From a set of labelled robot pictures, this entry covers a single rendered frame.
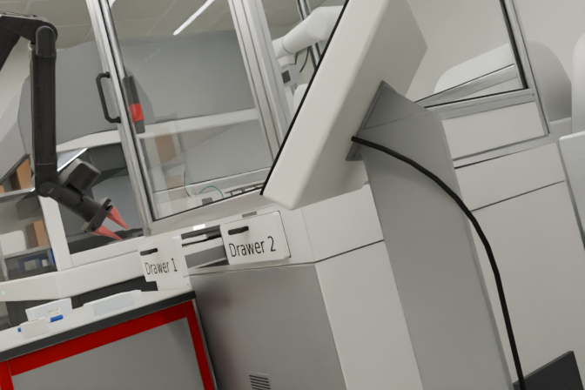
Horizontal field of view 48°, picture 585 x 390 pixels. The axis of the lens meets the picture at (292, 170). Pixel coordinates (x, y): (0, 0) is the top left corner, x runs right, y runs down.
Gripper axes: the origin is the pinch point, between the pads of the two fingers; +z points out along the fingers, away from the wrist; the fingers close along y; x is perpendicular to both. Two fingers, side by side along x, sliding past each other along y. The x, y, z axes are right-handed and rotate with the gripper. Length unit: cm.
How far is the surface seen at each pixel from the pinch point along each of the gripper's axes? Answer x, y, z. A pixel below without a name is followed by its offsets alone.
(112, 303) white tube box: 22.1, -14.0, 14.3
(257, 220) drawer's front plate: -35.4, 13.0, 18.0
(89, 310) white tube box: 25.7, -18.8, 10.4
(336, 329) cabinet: -53, -3, 40
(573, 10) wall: 75, 304, 186
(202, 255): -10.7, 4.7, 19.3
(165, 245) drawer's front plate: -5.6, 2.5, 10.7
